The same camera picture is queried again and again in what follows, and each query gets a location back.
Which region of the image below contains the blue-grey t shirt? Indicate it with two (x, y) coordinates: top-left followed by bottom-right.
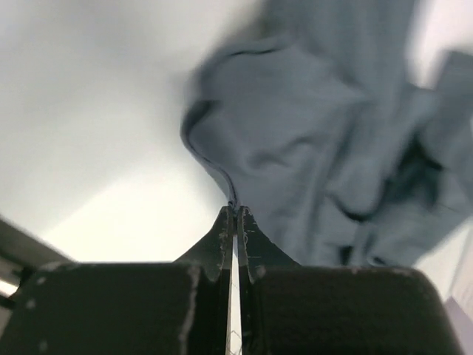
(182, 1), (472, 266)

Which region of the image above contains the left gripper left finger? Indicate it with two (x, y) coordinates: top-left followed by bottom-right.
(1, 207), (234, 355)

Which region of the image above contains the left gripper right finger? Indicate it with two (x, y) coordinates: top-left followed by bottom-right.
(236, 206), (463, 354)

